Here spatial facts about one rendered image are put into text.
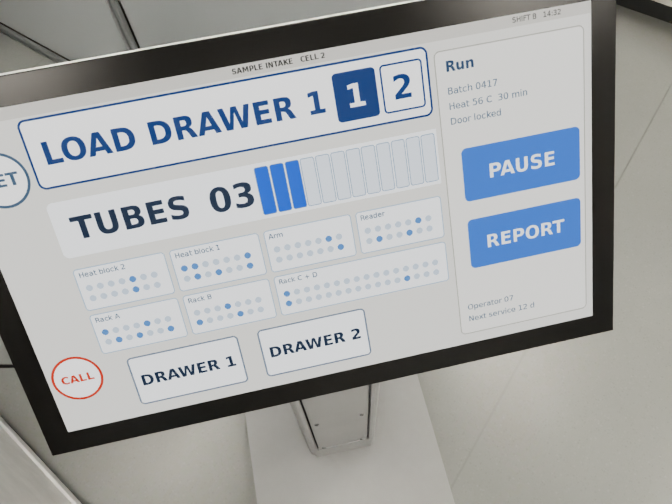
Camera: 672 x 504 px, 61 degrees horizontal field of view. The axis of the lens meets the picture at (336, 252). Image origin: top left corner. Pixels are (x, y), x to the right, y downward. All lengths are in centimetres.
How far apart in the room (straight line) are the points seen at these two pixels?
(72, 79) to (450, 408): 127
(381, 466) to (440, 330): 95
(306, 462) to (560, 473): 61
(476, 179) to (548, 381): 117
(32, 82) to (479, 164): 33
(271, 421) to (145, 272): 105
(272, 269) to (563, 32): 29
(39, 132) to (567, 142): 40
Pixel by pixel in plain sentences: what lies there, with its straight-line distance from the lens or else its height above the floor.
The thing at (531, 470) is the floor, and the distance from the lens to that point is 154.
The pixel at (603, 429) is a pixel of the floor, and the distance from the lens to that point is 162.
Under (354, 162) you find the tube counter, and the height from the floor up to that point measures 112.
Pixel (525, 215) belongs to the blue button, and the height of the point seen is 106.
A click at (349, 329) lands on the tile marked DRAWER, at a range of 49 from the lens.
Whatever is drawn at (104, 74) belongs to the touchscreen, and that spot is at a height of 119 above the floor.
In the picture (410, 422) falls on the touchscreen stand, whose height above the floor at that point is 3.
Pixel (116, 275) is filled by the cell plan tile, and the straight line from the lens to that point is 48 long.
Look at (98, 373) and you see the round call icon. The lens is 52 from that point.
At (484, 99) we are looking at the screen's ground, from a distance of 47.
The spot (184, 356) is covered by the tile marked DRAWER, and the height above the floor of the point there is 101.
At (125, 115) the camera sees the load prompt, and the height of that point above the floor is 117.
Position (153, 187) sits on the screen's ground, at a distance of 45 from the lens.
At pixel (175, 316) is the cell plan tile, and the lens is 48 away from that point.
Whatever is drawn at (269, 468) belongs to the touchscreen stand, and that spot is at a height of 3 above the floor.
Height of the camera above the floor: 147
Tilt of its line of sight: 61 degrees down
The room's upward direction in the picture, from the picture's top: 5 degrees counter-clockwise
